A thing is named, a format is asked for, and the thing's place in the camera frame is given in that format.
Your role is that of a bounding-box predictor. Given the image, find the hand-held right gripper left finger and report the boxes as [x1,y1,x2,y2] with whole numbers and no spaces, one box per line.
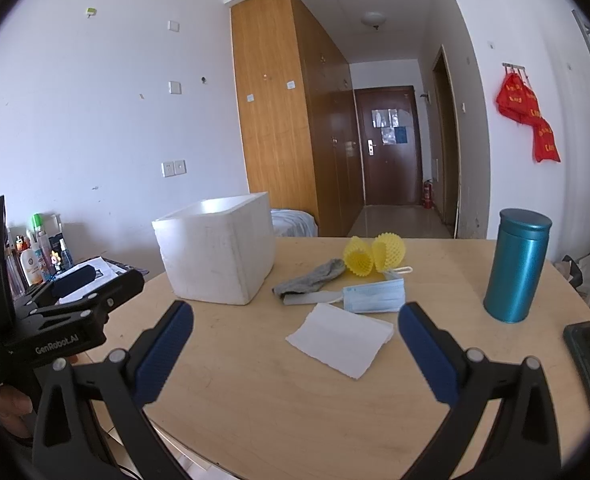
[32,300,195,480]

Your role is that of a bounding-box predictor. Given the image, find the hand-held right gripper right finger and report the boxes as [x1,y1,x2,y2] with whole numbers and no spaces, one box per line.
[398,302,562,480]

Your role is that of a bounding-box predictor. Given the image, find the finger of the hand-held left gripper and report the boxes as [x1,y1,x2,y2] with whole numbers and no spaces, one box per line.
[25,269,145,333]
[25,265,97,311]

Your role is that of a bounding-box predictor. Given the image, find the blue face mask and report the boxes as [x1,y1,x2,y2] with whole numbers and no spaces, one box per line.
[282,266,415,314]

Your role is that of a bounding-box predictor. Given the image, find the white paper tissue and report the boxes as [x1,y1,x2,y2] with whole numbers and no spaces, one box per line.
[285,302,395,380]

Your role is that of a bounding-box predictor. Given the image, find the white foam box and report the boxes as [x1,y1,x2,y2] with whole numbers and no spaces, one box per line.
[151,191,277,306]

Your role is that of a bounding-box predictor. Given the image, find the yellow foam fruit net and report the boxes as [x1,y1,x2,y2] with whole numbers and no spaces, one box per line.
[372,232,410,271]
[343,236,376,278]

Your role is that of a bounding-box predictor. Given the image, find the grey sock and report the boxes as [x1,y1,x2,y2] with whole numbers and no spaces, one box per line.
[272,258,347,297]

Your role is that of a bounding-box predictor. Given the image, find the person's left hand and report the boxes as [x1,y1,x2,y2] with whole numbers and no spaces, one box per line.
[0,387,35,443]

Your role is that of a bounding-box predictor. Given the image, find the cluster of toiletry bottles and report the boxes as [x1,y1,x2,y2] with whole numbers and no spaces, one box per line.
[5,212,76,296]

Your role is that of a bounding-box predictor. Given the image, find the teal metal canister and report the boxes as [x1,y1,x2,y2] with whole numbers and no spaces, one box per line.
[483,208,554,324]

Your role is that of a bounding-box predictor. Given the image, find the black phone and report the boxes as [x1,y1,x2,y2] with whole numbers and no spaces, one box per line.
[563,321,590,413]

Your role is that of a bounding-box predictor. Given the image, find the bed with pale sheet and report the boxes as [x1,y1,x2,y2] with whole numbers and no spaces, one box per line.
[270,208,320,237]

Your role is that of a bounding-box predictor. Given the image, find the dark brown door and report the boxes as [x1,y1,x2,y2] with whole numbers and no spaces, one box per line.
[353,86,423,207]

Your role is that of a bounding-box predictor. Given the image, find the wooden wardrobe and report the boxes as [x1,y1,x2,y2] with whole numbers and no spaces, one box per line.
[231,0,365,238]

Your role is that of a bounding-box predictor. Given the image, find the red cloth bag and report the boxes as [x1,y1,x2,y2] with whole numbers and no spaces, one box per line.
[532,117,562,163]
[495,72,542,126]

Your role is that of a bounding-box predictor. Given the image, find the wooden side door frame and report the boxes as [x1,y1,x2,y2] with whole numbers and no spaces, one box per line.
[431,45,462,238]

